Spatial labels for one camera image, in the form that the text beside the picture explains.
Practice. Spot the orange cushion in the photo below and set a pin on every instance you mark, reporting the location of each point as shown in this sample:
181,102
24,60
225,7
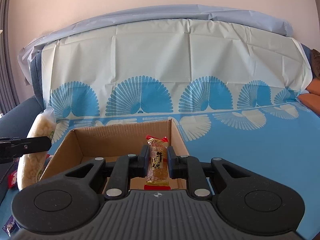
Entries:
311,99

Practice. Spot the grey curtain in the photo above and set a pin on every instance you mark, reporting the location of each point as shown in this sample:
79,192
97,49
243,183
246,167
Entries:
9,97

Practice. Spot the large rice cracker bag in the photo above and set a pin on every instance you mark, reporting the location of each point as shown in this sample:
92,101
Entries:
31,165

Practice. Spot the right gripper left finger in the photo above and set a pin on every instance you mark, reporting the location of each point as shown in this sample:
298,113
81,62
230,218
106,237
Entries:
120,173

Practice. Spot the grey plastic sheet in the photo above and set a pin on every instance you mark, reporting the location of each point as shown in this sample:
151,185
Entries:
249,18

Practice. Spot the beef jerky snack packet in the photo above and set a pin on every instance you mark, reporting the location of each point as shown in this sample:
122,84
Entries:
157,178

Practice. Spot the blue fan-pattern sofa cover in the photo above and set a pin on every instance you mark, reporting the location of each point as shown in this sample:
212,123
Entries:
231,90

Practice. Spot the brown cardboard box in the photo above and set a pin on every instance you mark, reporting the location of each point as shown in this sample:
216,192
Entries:
110,142

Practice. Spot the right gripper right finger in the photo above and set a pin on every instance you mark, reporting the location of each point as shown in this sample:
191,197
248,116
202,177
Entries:
189,168

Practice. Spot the purple cartoon snack packet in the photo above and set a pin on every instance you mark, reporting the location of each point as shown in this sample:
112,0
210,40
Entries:
10,227

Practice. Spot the brown cushion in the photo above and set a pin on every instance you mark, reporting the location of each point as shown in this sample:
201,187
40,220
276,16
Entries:
315,63

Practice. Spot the red wafer bar packet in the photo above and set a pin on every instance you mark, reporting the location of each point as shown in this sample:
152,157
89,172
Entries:
12,179

